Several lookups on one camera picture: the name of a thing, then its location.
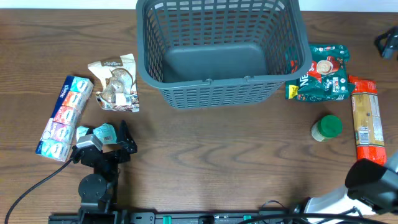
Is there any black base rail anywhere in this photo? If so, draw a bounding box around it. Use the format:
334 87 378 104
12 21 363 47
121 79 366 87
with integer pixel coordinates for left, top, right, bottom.
48 210 386 224

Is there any green lid spice jar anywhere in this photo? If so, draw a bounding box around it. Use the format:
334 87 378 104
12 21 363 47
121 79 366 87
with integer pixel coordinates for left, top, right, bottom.
311 115 343 142

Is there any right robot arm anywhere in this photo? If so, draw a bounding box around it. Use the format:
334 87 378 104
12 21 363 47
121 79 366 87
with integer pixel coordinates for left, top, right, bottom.
285 44 397 217

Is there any teal small wrapped packet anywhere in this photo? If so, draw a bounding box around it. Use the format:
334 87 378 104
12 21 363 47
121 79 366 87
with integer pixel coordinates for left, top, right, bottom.
76 123 117 145

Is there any orange spaghetti pasta packet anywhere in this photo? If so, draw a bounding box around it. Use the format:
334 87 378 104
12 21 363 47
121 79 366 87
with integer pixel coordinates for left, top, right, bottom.
349 75 387 166

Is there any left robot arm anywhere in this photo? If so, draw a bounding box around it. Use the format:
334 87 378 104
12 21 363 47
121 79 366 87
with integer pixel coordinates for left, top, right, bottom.
71 120 137 213

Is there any beige cookie snack bag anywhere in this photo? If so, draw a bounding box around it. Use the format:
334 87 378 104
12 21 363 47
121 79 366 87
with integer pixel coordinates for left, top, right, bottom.
88 54 140 113

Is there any grey plastic shopping basket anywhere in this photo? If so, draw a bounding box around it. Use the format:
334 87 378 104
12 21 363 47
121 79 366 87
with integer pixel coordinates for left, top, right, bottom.
136 0 312 109

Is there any Kleenex tissue multipack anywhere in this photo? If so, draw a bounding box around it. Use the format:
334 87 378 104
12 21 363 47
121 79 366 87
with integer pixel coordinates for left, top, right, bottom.
35 75 93 162

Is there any green Nescafe coffee bag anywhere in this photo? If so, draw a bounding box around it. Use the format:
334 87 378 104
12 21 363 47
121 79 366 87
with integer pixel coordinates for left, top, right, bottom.
285 44 354 103

